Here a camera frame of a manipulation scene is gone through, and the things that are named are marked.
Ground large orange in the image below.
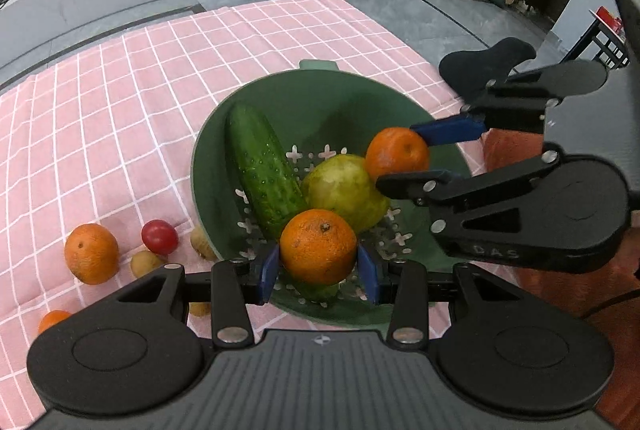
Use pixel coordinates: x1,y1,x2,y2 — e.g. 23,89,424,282
365,127,431,185
64,223,121,286
279,209,358,286

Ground green yellow pear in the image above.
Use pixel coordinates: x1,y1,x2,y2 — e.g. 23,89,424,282
301,154,391,233

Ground red cherry tomato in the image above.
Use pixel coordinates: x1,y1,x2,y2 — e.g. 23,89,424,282
141,219,179,256

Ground green cucumber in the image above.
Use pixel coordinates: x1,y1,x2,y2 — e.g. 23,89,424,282
225,103,310,241

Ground small green lime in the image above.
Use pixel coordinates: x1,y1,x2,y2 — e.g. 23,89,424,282
290,280,341,302

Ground person's right leg red trousers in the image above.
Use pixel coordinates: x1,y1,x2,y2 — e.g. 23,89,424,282
482,130,640,430

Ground black metal rack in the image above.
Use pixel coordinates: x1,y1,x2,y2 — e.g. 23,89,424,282
582,7,631,71

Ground person's black-socked foot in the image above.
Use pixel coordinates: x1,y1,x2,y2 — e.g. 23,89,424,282
439,37,537,103

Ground green colander bowl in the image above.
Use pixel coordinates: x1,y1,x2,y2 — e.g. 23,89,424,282
190,59,473,328

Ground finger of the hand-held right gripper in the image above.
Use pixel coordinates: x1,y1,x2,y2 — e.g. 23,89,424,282
376,150,560,256
410,70,563,147

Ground small orange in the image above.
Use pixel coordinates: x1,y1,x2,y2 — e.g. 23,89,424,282
37,309,73,336

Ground pink checkered tablecloth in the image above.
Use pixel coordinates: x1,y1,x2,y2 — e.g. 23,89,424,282
0,0,488,428

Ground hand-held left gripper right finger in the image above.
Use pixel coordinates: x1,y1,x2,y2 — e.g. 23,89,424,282
356,244,526,351

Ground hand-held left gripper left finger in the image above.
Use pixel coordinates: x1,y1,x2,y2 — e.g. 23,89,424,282
117,244,281,351

